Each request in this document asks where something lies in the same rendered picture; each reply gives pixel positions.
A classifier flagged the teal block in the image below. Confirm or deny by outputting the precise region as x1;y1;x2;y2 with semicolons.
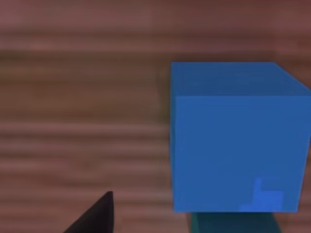
190;212;283;233

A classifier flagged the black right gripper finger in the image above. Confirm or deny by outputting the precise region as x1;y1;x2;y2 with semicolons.
63;191;114;233

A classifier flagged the blue cube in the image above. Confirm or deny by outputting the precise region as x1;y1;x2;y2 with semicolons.
170;61;311;214

